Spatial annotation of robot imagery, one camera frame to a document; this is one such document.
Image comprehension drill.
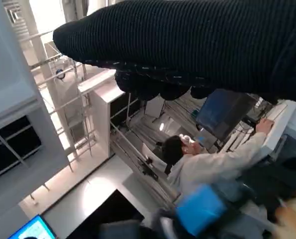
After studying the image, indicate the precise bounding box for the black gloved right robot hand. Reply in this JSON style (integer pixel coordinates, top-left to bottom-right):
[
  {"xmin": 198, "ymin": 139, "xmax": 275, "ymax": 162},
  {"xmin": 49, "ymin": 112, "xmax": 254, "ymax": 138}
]
[{"xmin": 52, "ymin": 0, "xmax": 296, "ymax": 105}]

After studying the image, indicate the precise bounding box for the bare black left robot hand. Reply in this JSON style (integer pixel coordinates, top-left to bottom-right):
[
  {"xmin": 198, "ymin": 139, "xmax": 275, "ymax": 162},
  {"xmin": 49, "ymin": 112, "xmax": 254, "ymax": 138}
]
[{"xmin": 175, "ymin": 159, "xmax": 296, "ymax": 236}]

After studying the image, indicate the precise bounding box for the person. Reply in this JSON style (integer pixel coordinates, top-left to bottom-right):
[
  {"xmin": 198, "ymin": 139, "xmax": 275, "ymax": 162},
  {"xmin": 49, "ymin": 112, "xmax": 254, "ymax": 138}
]
[{"xmin": 160, "ymin": 117, "xmax": 288, "ymax": 200}]

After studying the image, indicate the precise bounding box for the dark blue computer monitor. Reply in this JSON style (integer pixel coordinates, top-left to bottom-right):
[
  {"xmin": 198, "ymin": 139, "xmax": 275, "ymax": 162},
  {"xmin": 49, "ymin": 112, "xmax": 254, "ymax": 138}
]
[{"xmin": 196, "ymin": 88, "xmax": 257, "ymax": 140}]

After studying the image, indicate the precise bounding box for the white desk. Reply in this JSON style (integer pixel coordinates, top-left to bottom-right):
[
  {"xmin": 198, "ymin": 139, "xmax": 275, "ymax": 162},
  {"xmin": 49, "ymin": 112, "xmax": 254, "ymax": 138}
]
[{"xmin": 259, "ymin": 99, "xmax": 296, "ymax": 156}]

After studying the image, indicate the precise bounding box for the white shelf cabinet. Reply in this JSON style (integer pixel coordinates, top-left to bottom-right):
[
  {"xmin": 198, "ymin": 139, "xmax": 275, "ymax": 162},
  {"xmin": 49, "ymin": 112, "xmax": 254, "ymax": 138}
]
[{"xmin": 78, "ymin": 71, "xmax": 143, "ymax": 160}]

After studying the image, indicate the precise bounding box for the bright blue laptop screen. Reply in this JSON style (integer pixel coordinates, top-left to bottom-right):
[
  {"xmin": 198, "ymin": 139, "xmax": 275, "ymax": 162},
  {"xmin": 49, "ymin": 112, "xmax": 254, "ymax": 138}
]
[{"xmin": 7, "ymin": 214, "xmax": 58, "ymax": 239}]

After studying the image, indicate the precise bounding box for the white metal frame rack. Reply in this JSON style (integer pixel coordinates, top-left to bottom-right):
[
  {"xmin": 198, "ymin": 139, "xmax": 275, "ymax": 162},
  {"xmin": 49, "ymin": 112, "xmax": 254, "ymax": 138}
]
[{"xmin": 20, "ymin": 0, "xmax": 118, "ymax": 172}]

